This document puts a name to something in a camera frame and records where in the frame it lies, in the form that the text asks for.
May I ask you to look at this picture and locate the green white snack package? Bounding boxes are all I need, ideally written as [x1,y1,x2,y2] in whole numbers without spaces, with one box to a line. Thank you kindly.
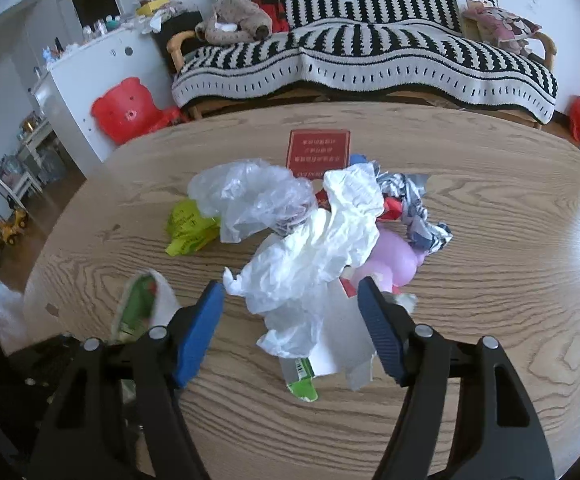
[110,269,180,344]

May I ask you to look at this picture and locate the pink plastic toy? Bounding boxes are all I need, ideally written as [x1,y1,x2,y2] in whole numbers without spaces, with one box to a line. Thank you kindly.
[341,229,424,297]

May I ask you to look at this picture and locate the white plastic bag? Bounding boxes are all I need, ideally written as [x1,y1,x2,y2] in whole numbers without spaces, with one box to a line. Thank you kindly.
[223,162,384,359]

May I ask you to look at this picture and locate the clear plastic bag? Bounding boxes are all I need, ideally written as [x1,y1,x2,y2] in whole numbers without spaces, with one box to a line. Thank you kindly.
[187,159,317,244]

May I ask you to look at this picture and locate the white paper sheet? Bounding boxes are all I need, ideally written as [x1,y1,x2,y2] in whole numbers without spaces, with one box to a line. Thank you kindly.
[279,280,375,402]

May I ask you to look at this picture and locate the green crumpled wrapper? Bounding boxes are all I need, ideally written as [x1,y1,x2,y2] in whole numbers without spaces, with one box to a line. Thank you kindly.
[165,198,220,257]

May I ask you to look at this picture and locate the yellow toy truck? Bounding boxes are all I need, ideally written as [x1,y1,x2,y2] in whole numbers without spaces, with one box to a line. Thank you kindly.
[0,208,28,245]

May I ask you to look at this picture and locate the crumpled blue white wrapper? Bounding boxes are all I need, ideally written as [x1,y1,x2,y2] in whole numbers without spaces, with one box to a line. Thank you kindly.
[375,166,452,255]

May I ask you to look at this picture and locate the red bear plastic stool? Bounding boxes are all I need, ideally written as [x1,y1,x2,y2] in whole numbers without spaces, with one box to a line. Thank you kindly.
[90,77,189,145]

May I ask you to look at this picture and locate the red cigarette box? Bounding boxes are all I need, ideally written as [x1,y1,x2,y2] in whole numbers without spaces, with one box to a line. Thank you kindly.
[285,129,351,180]

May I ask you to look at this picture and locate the white cabinet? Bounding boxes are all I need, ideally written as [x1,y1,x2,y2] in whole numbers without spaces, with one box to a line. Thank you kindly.
[32,28,174,177]

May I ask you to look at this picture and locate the pink floral cushion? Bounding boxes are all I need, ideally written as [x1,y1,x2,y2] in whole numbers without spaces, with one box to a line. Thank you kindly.
[463,0,541,55]

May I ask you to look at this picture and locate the brown plush toy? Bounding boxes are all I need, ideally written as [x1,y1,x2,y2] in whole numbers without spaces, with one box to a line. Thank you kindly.
[194,0,273,47]

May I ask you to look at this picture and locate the black white striped sofa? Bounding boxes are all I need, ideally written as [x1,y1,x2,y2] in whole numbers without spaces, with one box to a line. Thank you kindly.
[171,0,558,124]

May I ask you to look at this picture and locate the red cushion on sofa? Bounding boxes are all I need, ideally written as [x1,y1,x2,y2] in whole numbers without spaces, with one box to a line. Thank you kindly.
[253,0,290,34]

